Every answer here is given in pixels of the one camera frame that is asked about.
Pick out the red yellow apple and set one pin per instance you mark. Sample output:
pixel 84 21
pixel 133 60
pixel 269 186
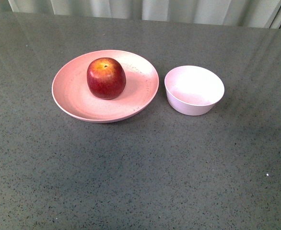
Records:
pixel 106 78

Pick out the light pink bowl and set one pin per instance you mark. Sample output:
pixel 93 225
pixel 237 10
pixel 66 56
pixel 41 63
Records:
pixel 193 90

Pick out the pink plate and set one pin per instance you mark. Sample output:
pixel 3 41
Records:
pixel 71 93

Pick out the white curtain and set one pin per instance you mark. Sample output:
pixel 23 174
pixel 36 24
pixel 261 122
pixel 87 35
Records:
pixel 248 13

